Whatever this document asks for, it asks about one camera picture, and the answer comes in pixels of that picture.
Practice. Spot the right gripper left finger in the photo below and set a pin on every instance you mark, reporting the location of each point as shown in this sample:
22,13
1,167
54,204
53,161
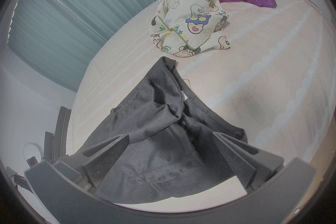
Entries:
102,165

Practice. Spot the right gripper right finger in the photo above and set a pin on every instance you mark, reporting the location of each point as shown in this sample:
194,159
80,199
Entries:
236,162

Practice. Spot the black T-shirt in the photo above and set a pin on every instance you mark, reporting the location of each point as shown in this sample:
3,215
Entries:
157,139

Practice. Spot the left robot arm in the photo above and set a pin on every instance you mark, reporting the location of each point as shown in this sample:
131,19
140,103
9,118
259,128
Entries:
18,178

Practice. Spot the bed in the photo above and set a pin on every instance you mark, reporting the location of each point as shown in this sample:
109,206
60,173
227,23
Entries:
275,60

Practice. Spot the round white mirror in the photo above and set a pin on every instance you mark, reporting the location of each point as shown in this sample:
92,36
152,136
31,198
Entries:
32,152

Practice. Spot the white printed pyjama top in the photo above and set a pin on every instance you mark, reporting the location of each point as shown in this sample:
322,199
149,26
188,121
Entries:
183,13

